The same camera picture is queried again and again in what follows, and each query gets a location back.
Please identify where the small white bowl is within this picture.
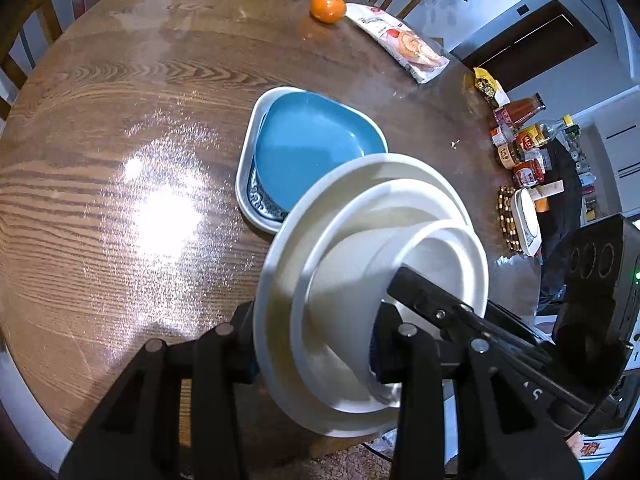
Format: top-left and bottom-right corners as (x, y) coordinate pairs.
(307, 220), (488, 413)

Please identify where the white rectangular tray dish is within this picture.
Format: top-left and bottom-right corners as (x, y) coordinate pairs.
(234, 86), (390, 235)

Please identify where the medium white bowl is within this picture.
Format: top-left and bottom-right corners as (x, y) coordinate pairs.
(290, 179), (488, 414)

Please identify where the blue patterned dish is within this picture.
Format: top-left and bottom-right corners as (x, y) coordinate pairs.
(247, 166), (288, 222)

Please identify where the large white plate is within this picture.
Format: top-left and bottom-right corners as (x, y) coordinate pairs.
(253, 153), (472, 438)

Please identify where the blue rounded plate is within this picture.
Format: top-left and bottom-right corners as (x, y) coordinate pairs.
(254, 91), (388, 212)

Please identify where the white kitchen scale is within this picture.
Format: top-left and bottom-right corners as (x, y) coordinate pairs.
(511, 188), (542, 257)

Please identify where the beaded wooden trivet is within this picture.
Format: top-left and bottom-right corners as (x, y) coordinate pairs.
(497, 186), (523, 254)

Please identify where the red label jar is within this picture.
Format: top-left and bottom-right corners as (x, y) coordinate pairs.
(512, 158), (546, 188)

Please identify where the red sauce bottle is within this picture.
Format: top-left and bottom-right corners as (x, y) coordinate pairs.
(494, 93), (546, 129)

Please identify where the yellow snack packet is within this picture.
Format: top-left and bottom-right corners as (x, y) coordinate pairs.
(473, 67), (510, 110)

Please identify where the white snack bag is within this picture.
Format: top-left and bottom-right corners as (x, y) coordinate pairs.
(346, 3), (449, 84)

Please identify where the orange tangerine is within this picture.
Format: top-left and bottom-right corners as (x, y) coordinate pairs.
(309, 0), (346, 25)

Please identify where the wooden chair at left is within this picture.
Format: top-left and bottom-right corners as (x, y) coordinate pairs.
(0, 0), (64, 122)

